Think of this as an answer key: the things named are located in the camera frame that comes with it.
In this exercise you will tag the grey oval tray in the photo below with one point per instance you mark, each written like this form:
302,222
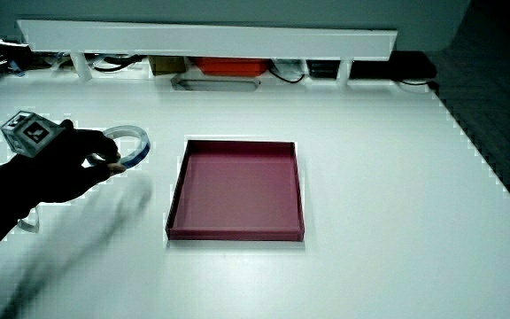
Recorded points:
215,85

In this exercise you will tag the person's right hand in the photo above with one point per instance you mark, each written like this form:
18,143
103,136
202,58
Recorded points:
60,170

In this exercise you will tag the white shelf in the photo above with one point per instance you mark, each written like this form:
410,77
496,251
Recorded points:
210,41

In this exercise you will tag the blue tape roll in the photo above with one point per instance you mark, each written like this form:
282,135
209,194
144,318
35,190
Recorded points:
141,152

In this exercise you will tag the red square tray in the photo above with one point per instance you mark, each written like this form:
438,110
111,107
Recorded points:
237,190

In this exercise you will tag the orange box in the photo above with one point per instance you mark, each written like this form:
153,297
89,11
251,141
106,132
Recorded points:
230,65

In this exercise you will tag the black flat device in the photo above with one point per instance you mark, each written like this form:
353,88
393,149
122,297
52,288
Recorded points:
392,65

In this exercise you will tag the brown cardboard box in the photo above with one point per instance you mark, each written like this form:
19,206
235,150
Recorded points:
166,64

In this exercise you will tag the black box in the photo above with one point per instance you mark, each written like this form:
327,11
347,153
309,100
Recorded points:
322,68

